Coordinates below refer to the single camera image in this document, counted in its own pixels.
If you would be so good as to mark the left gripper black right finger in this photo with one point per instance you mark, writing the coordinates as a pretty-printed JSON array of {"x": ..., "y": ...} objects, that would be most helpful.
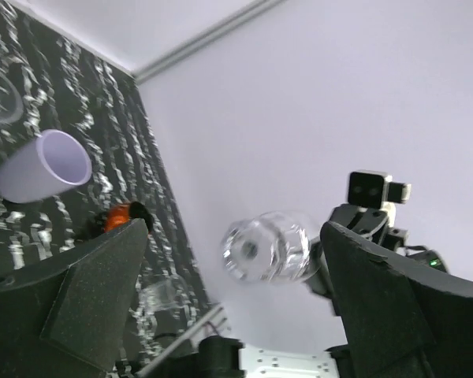
[{"x": 401, "y": 318}]

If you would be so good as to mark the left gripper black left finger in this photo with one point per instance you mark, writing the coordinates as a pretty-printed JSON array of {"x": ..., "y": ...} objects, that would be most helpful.
[{"x": 65, "y": 316}]

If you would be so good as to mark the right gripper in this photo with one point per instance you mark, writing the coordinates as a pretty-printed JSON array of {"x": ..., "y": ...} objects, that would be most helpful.
[{"x": 375, "y": 225}]

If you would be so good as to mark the small clear glass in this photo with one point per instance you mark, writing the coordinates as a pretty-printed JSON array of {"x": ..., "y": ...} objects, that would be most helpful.
[
  {"x": 165, "y": 294},
  {"x": 277, "y": 246}
]

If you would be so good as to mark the orange black mug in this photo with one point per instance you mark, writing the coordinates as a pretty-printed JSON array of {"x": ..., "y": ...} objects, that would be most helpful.
[{"x": 110, "y": 219}]

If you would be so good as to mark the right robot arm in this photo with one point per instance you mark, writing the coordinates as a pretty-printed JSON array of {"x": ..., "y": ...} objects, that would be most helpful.
[{"x": 334, "y": 362}]

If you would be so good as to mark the lilac plastic cup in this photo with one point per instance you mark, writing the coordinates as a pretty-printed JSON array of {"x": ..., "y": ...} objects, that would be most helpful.
[{"x": 53, "y": 163}]

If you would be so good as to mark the tall clear glass tumbler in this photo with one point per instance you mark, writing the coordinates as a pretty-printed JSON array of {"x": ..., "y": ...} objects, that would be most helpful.
[{"x": 0, "y": 98}]

